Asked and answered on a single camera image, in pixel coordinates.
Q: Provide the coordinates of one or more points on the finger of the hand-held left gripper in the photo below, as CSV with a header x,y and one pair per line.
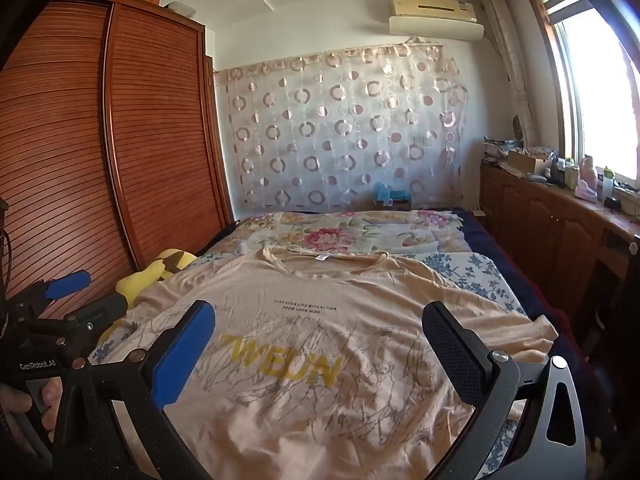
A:
x,y
107,307
67,283

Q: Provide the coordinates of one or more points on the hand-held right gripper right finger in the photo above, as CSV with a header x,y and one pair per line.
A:
x,y
452,355

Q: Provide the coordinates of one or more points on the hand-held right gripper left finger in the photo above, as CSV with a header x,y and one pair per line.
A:
x,y
185,355

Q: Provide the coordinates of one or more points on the beige printed t-shirt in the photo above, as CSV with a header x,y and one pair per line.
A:
x,y
325,310

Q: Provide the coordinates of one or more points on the person's left hand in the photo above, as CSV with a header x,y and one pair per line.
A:
x,y
50,400

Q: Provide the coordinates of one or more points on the yellow plush toy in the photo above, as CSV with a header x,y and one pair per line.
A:
x,y
145,280

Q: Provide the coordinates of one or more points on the navy blue blanket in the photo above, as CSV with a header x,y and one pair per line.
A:
x,y
477,235

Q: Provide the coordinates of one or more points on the brown wooden sideboard cabinet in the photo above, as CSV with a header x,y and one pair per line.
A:
x,y
545,225

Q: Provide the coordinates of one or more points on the brown slatted wooden wardrobe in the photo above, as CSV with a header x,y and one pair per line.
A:
x,y
150,135

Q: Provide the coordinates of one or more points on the blue toy in box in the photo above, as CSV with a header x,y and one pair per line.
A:
x,y
392,196

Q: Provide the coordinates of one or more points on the floral blanket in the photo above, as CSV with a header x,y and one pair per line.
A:
x,y
320,235

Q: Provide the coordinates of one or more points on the open cardboard box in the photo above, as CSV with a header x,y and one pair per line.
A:
x,y
527,162

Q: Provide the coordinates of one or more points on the pile of patterned cloths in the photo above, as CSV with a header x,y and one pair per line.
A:
x,y
495,149

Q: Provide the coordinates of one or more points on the small black box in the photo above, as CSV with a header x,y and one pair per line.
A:
x,y
612,203

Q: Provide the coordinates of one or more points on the pink bottle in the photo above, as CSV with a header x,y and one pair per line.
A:
x,y
587,180

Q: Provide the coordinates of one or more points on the green-capped white bottle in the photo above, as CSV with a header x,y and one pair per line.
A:
x,y
607,185

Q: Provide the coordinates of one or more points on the dark round ornament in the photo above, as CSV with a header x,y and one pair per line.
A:
x,y
517,127

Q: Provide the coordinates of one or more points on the wooden framed window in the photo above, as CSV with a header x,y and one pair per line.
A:
x,y
600,110

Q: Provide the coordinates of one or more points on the small white box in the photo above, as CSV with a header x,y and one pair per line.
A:
x,y
181,8

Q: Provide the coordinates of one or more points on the pale window curtain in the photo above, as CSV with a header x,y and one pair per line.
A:
x,y
510,60

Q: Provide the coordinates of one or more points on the sheer circle-patterned wall curtain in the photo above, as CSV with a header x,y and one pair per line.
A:
x,y
340,125

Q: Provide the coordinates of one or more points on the cream wall air conditioner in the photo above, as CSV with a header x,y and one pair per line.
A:
x,y
435,22

